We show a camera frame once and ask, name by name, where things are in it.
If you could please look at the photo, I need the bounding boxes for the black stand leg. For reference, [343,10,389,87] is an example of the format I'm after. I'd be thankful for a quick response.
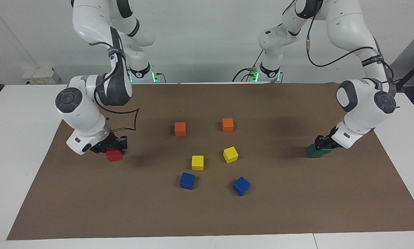
[388,54,414,92]

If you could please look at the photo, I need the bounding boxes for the blue wooden cube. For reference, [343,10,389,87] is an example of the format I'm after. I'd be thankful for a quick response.
[179,172,195,190]
[233,176,251,197]

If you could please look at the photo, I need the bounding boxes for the brown paper mat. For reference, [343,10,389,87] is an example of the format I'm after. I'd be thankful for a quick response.
[7,83,414,240]

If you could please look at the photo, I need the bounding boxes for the yellow wooden cube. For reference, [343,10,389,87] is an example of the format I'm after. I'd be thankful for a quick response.
[191,155,205,171]
[223,146,239,164]

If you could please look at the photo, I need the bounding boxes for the red wooden cube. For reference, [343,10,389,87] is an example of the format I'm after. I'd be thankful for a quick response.
[105,149,124,162]

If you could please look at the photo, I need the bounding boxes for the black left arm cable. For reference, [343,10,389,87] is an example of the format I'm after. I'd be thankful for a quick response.
[281,0,401,92]

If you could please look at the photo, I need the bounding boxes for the white electrical box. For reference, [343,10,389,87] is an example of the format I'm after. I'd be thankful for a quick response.
[22,67,60,85]

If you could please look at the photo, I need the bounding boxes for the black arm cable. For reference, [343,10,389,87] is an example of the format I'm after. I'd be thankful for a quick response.
[281,0,401,92]
[90,41,140,132]

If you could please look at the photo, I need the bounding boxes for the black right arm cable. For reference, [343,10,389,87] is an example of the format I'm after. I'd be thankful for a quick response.
[90,41,140,132]

